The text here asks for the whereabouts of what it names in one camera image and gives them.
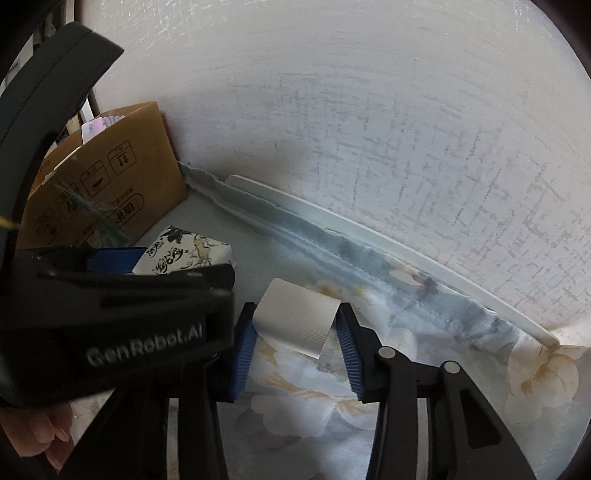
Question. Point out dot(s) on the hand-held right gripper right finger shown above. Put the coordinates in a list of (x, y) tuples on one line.
[(351, 355)]

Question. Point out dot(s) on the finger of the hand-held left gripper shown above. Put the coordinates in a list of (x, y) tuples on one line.
[(198, 279), (115, 259)]

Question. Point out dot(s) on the white ribbed box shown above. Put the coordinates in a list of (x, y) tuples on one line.
[(295, 318)]

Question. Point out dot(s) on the cardboard box with pink flaps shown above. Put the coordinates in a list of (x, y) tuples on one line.
[(129, 152)]

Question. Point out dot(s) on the person's left hand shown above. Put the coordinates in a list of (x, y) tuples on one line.
[(37, 429)]

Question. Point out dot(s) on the black and white floral tissue pack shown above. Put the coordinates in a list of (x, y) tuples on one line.
[(184, 251)]

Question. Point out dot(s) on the light blue floral blanket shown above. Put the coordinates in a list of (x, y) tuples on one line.
[(300, 415)]

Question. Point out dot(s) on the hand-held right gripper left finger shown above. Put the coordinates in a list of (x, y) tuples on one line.
[(244, 360)]

